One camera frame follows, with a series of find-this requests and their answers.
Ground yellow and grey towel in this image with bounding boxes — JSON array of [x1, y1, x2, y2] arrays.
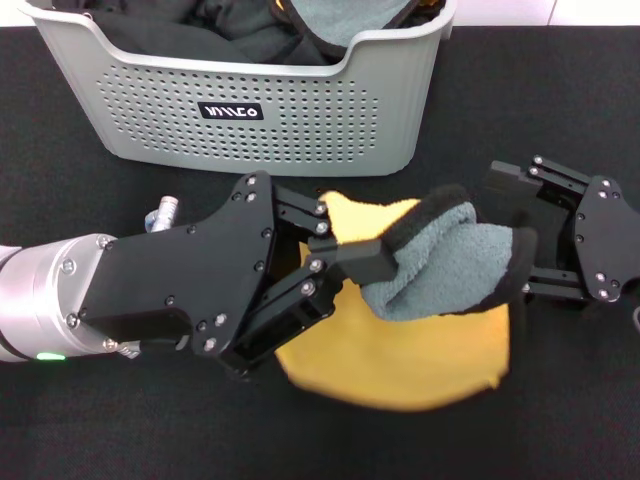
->
[[273, 183, 539, 412]]

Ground silver plug connector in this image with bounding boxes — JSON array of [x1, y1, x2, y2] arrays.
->
[[144, 196, 180, 234]]

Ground grey towel with black trim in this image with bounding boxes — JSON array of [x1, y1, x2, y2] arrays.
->
[[272, 0, 449, 54]]

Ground dark grey crumpled towel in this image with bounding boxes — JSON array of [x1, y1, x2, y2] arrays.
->
[[184, 0, 334, 66]]

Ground grey perforated plastic storage basket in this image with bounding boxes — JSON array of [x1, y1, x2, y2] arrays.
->
[[17, 0, 457, 179]]

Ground black cloth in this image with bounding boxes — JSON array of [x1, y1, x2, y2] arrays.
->
[[82, 0, 251, 64]]

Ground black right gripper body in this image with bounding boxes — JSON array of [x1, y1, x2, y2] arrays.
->
[[569, 174, 640, 304]]

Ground black cable with spring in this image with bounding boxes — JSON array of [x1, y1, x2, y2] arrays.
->
[[107, 333, 191, 359]]

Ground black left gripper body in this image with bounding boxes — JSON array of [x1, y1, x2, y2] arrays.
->
[[79, 172, 280, 364]]

